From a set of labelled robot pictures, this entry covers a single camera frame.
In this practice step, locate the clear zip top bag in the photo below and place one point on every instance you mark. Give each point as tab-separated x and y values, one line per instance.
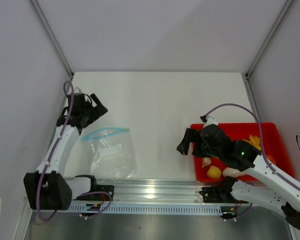
110	152

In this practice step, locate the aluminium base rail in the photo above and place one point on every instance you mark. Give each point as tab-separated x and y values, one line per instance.
157	192

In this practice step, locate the toy garlic bulb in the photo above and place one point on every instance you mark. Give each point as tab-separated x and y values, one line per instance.
206	162

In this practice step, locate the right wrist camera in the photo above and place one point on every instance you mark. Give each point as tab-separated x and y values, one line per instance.
208	120

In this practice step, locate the yellow toy pepper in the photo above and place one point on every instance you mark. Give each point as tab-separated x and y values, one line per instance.
214	172

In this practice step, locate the white slotted cable duct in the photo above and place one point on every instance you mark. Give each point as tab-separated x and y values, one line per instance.
153	209

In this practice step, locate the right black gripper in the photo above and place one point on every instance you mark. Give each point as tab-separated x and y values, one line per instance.
189	135

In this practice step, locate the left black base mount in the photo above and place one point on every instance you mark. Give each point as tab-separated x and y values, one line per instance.
105	190

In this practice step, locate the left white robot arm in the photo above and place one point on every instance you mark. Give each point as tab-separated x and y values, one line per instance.
46	188

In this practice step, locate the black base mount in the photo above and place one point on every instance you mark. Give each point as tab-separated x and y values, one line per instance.
105	190
212	195

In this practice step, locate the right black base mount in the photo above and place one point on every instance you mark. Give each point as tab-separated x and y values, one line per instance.
212	195

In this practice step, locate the orange toy pumpkin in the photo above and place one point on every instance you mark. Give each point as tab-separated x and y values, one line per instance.
271	159

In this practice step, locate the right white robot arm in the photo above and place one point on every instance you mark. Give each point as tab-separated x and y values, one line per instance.
283	195

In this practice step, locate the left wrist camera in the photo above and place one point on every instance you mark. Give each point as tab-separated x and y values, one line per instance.
77	90

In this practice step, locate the yellow toy ginger root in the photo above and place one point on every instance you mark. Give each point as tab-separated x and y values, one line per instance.
254	141

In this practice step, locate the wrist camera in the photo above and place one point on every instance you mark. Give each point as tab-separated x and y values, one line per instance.
208	120
77	90

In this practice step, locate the red plastic tray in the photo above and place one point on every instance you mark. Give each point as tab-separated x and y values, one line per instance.
272	143

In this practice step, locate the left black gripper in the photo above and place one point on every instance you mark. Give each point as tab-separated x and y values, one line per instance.
97	112

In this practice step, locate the white toy eggplant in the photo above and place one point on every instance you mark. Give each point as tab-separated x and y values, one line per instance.
231	172

